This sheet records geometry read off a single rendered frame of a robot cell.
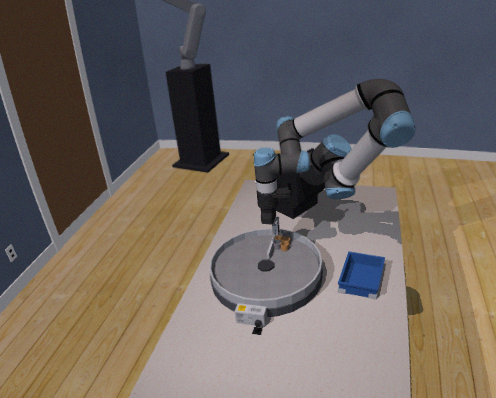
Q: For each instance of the blue plastic crate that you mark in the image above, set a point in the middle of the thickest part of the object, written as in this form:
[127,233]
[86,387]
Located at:
[364,271]

